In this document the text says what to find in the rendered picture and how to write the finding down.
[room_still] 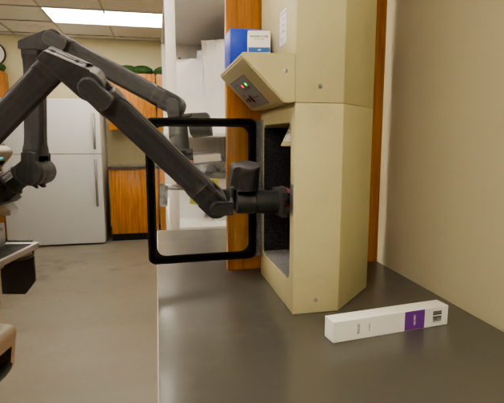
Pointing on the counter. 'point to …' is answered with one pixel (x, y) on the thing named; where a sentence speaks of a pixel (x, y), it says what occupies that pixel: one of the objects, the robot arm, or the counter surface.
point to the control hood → (266, 77)
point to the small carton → (258, 41)
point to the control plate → (248, 91)
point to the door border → (155, 196)
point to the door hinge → (260, 184)
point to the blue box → (235, 44)
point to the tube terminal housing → (326, 149)
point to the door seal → (153, 193)
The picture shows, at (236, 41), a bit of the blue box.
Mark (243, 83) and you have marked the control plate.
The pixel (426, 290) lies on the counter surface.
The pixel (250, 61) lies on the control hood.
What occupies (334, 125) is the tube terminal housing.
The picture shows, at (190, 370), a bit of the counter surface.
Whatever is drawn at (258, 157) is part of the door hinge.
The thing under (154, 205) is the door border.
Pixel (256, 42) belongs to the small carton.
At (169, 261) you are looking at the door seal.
